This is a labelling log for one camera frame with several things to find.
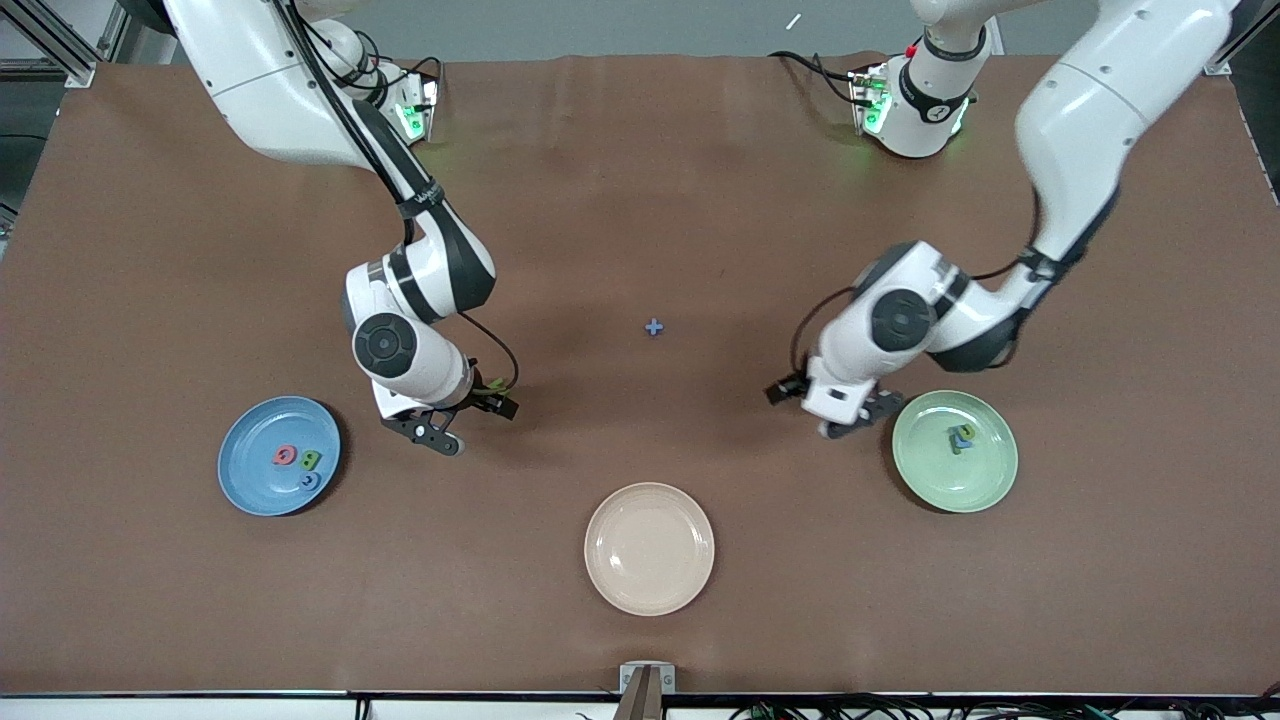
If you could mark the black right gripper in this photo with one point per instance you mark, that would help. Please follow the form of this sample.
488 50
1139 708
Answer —
489 400

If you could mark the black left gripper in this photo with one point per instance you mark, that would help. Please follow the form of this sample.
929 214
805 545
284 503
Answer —
787 389

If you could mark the green foam letter B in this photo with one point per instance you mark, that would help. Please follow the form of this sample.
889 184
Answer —
311 461

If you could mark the pink foam letter Q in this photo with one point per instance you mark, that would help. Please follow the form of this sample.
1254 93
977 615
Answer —
277 460

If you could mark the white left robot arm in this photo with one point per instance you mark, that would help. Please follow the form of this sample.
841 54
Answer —
1080 130

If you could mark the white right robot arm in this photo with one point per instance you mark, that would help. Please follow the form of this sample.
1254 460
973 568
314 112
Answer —
260 90

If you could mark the green plastic plate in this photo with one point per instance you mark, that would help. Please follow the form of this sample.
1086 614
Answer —
950 485

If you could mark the beige plastic plate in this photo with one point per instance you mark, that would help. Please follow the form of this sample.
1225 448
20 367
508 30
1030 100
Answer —
650 550

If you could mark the blue plastic plate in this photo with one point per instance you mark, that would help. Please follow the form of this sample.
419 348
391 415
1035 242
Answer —
250 480

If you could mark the brown table cover mat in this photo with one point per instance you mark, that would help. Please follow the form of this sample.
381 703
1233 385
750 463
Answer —
300 620

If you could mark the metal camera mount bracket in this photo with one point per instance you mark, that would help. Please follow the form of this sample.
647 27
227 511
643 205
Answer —
645 685

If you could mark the white table edge rail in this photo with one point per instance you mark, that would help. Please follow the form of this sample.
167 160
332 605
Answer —
200 708

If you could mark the aluminium frame profile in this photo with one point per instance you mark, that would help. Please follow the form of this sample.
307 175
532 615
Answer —
60 45
1218 62

